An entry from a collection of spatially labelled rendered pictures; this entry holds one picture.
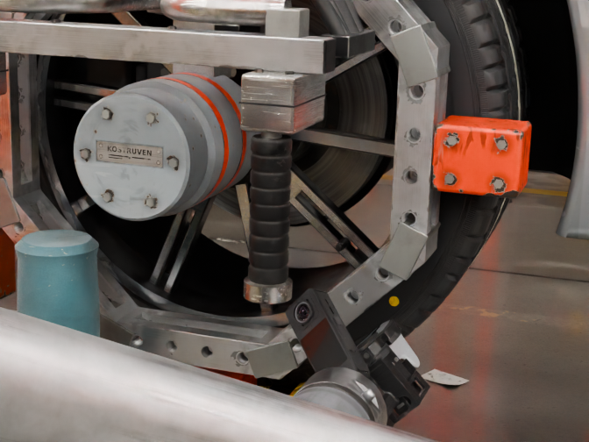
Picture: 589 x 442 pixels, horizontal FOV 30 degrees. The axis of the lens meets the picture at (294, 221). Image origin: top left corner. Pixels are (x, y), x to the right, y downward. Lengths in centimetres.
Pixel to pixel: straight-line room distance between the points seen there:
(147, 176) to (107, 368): 44
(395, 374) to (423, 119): 26
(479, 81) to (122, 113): 38
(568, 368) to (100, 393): 239
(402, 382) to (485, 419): 150
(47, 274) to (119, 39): 29
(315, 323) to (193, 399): 44
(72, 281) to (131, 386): 53
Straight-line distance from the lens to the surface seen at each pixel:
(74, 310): 121
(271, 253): 97
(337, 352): 110
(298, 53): 96
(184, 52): 100
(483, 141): 112
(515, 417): 266
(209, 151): 110
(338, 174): 143
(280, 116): 94
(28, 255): 120
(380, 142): 126
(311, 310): 113
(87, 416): 67
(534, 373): 293
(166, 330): 129
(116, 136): 109
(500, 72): 121
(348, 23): 103
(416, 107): 113
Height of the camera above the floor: 106
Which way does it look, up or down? 14 degrees down
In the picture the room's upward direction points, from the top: 2 degrees clockwise
